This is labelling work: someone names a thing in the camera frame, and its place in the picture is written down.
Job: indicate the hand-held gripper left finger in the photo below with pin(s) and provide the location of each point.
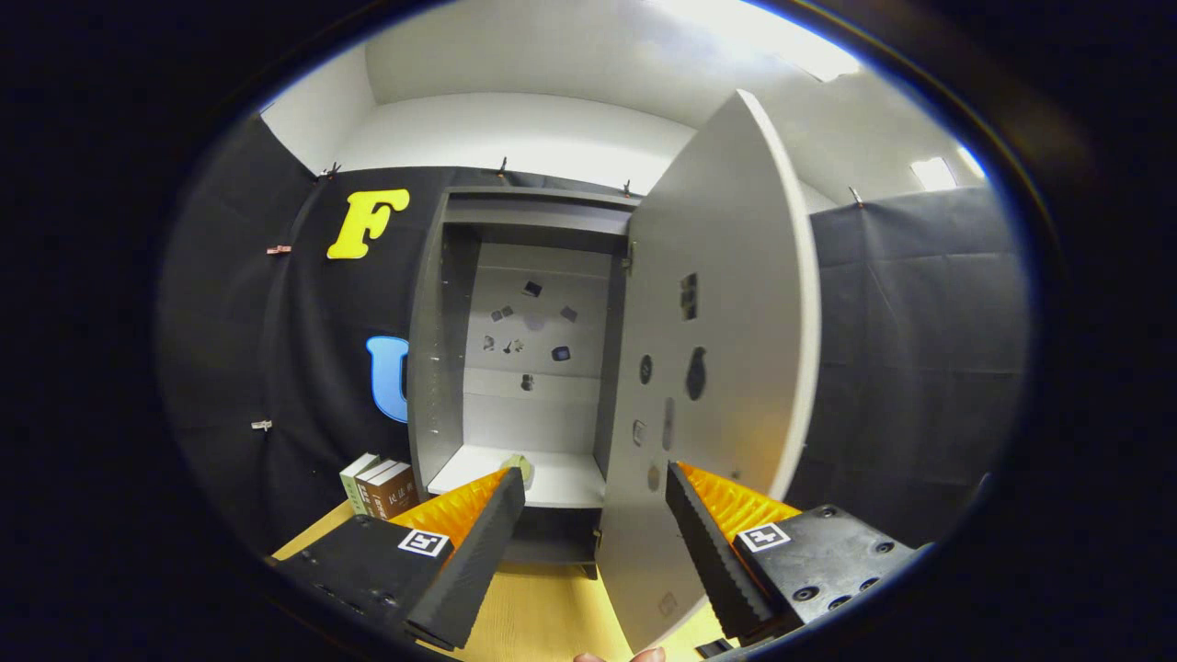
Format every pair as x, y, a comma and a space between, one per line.
474, 561

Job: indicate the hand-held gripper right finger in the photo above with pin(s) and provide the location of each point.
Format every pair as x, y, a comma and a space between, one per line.
708, 561

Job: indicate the translucent green cup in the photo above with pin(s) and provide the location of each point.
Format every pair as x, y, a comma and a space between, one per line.
520, 464

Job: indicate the thick brown book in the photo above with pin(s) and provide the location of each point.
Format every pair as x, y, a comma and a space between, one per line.
395, 496

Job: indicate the thin brown book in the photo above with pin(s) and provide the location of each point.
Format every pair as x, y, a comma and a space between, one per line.
365, 496

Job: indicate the grey cabinet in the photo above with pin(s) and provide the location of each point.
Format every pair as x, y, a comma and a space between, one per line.
441, 368

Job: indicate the black backdrop cloth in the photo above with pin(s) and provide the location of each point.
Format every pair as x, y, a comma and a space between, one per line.
919, 368

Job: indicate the small ceiling light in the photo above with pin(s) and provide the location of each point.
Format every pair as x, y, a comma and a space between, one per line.
933, 173

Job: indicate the long ceiling light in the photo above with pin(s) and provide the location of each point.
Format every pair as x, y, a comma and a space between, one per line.
782, 37

